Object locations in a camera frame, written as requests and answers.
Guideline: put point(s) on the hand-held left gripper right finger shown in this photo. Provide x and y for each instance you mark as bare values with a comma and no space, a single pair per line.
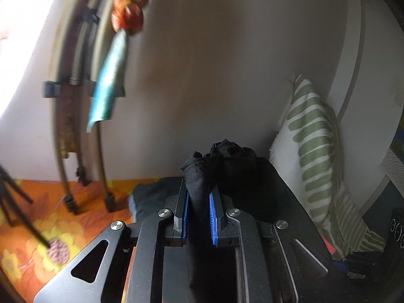
214,221

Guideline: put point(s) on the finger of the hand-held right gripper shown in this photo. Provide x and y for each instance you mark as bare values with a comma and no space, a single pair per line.
344,262

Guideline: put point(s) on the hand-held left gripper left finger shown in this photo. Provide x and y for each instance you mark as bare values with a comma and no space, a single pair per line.
186,210

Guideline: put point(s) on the black pants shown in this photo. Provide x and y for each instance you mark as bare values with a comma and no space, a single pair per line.
240,164

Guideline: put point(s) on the white green leaf pillow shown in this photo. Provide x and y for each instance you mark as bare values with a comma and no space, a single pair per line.
353,227
306,139

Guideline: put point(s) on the folded dark grey cloth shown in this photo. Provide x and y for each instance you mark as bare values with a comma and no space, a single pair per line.
151,195

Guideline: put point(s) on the black device with round dials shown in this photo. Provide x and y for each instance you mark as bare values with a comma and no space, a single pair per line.
398,227

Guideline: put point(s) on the orange floral blanket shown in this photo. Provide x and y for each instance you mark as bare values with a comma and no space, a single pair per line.
88,224

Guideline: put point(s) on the hanging ornament with teal tassel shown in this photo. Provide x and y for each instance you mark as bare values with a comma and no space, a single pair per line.
116,69

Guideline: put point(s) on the small black tripod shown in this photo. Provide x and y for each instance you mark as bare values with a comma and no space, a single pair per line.
22,192

